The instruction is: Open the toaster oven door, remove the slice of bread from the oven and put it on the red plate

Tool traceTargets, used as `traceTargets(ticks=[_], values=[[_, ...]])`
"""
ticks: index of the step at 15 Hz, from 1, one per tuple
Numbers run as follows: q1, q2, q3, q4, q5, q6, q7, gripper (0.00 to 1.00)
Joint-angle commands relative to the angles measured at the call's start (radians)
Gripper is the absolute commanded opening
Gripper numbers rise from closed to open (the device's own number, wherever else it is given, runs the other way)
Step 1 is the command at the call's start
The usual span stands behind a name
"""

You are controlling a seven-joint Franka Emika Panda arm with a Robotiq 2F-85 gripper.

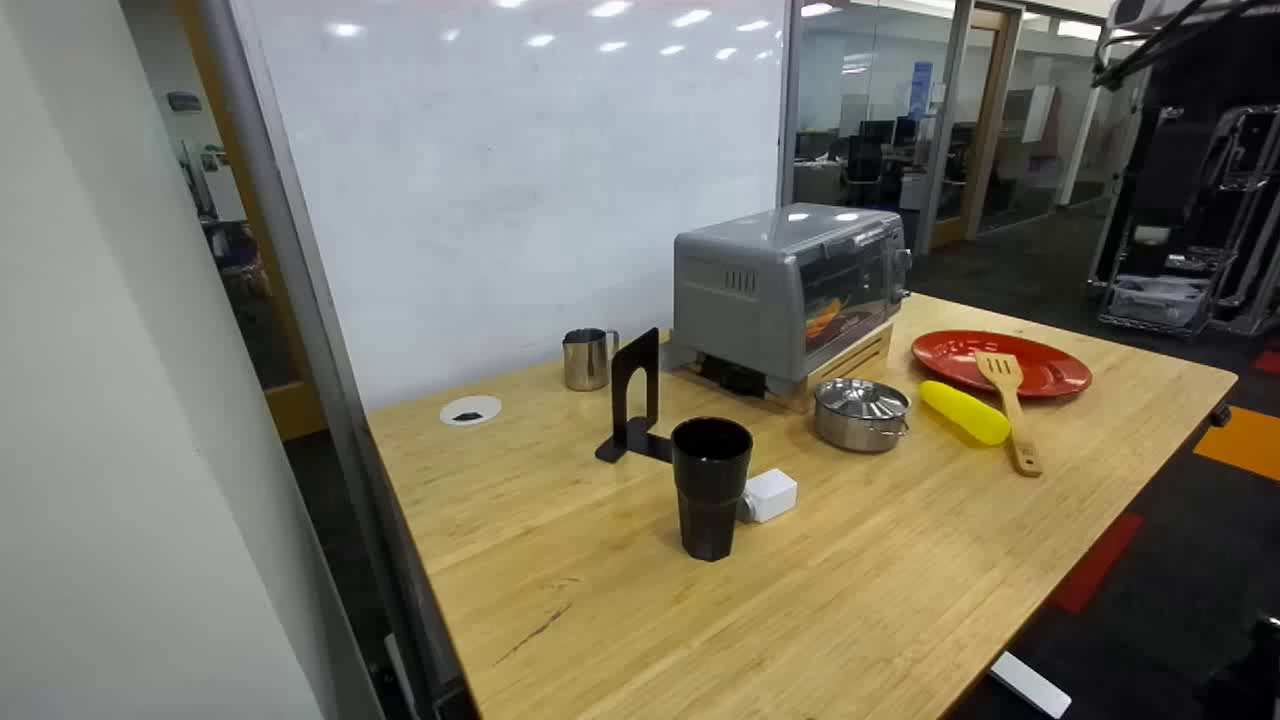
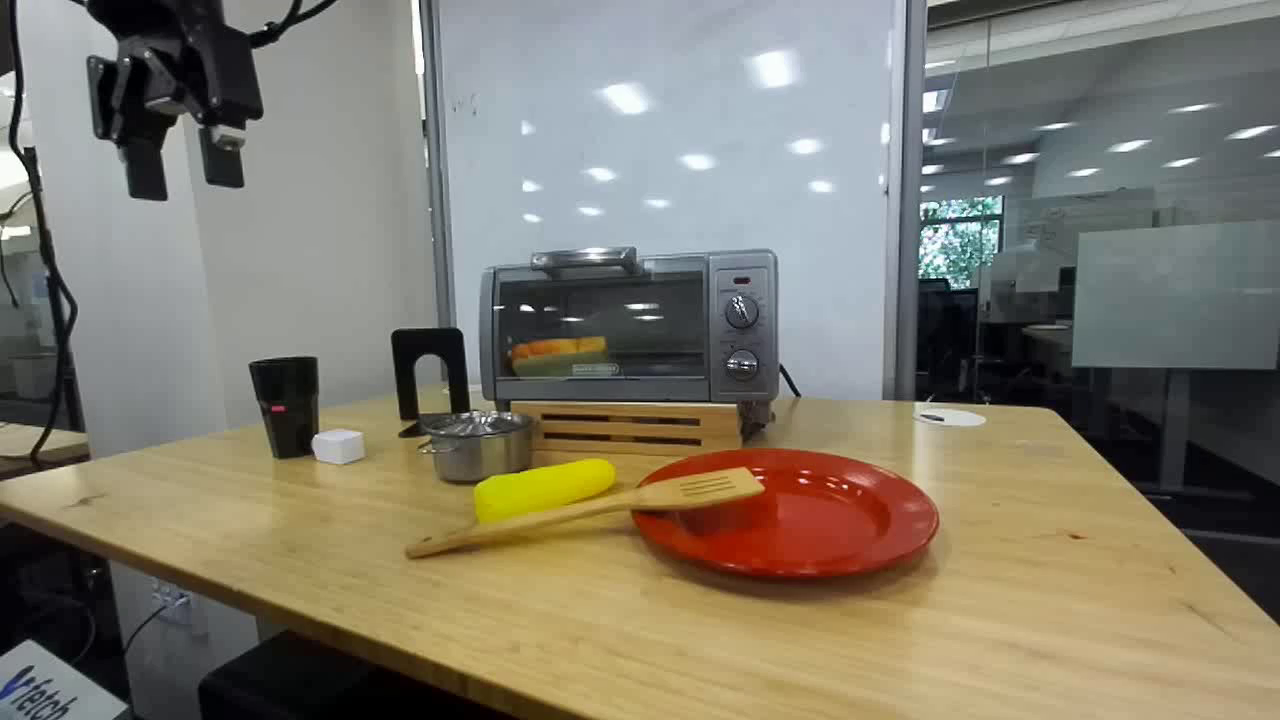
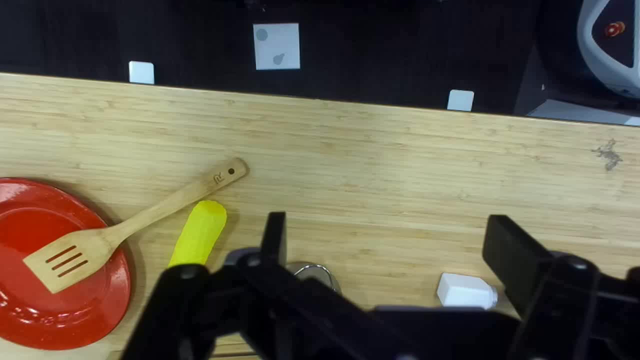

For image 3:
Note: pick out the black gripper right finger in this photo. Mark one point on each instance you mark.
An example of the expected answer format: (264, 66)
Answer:
(567, 300)

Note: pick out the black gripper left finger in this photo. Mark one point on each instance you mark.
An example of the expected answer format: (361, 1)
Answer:
(201, 312)

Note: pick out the white grey mobile robot base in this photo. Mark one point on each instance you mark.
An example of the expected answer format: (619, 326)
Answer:
(602, 46)

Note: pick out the red plate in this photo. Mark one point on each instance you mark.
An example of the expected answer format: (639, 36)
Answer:
(40, 312)

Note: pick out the yellow toy corn cob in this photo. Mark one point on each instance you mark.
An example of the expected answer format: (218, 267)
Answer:
(197, 232)

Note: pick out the small white box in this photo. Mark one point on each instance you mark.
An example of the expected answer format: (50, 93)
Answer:
(464, 291)

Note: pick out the wooden slotted spatula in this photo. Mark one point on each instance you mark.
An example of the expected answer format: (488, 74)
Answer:
(72, 257)

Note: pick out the white floor block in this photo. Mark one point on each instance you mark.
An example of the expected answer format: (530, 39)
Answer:
(461, 101)
(141, 72)

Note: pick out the white square floor sheet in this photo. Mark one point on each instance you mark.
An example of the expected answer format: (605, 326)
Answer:
(276, 46)

